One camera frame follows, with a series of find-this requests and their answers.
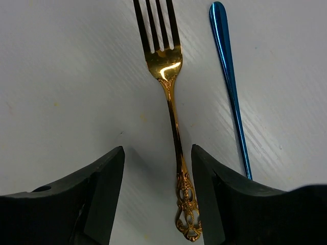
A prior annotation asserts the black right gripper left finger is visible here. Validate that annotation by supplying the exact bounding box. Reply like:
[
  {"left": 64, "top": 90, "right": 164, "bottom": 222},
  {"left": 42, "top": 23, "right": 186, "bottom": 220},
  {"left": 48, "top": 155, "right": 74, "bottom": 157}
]
[{"left": 1, "top": 146, "right": 125, "bottom": 244}]

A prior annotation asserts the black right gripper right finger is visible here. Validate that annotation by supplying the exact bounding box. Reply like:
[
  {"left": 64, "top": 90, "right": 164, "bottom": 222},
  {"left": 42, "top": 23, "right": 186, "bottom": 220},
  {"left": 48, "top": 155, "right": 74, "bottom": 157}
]
[{"left": 191, "top": 145, "right": 326, "bottom": 244}]

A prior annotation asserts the ornate gold fork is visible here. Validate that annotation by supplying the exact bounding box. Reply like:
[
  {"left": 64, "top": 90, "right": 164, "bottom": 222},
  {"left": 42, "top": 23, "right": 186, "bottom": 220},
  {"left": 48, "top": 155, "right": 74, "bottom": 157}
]
[{"left": 133, "top": 1, "right": 202, "bottom": 242}]

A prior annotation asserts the blue metal fork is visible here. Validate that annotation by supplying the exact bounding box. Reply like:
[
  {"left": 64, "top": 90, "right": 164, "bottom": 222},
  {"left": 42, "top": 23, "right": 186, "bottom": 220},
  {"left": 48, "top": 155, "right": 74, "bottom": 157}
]
[{"left": 209, "top": 2, "right": 252, "bottom": 180}]

